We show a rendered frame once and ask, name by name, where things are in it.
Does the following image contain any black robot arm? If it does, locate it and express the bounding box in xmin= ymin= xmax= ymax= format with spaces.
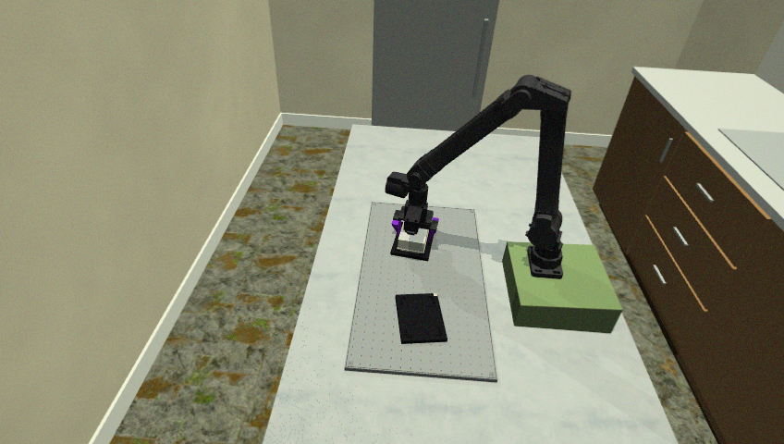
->
xmin=385 ymin=75 xmax=571 ymax=279

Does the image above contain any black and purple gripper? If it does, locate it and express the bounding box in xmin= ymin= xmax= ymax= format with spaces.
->
xmin=392 ymin=201 xmax=439 ymax=242

